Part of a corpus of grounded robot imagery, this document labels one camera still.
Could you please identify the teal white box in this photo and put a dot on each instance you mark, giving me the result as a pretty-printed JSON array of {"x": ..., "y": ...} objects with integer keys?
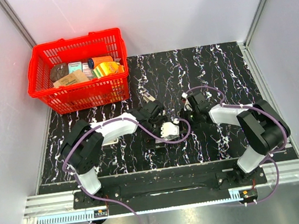
[{"x": 74, "y": 66}]

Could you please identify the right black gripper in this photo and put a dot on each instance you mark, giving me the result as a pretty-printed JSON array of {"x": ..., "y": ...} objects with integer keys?
[{"x": 183, "y": 114}]

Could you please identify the red white staple box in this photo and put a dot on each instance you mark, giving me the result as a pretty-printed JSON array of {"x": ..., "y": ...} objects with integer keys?
[{"x": 159, "y": 144}]

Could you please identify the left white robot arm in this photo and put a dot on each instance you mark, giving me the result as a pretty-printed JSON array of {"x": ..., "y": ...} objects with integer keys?
[{"x": 85, "y": 140}]

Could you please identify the aluminium frame rail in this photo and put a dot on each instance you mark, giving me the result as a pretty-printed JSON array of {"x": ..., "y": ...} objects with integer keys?
[{"x": 51, "y": 204}]

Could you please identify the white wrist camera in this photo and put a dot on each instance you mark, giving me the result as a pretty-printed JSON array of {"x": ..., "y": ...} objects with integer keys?
[
  {"x": 187, "y": 106},
  {"x": 170, "y": 130}
]

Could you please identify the brown cardboard box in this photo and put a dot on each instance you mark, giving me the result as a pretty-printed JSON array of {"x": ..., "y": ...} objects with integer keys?
[{"x": 73, "y": 78}]

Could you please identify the yellow orange snack box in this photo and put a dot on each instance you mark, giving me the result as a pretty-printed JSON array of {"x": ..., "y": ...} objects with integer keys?
[{"x": 108, "y": 69}]

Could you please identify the pink white small box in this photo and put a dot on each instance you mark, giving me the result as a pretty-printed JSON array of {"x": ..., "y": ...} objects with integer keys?
[{"x": 87, "y": 71}]

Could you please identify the brown round cookie pack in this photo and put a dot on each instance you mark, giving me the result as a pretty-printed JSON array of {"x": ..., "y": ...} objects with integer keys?
[{"x": 58, "y": 71}]

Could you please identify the orange bottle blue cap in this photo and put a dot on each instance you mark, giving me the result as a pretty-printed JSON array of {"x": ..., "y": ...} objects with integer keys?
[{"x": 95, "y": 61}]

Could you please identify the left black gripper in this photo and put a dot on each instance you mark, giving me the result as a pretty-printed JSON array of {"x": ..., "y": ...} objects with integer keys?
[{"x": 150, "y": 142}]

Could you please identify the red plastic shopping basket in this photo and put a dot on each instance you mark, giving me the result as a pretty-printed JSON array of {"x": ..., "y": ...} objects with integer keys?
[{"x": 96, "y": 92}]

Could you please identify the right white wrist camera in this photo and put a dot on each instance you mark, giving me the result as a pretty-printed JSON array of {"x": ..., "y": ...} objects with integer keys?
[{"x": 187, "y": 106}]

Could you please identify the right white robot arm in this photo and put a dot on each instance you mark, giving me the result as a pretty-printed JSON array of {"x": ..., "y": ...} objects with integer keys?
[{"x": 264, "y": 129}]

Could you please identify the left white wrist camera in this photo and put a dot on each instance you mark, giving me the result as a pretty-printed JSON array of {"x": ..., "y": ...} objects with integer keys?
[{"x": 170, "y": 130}]

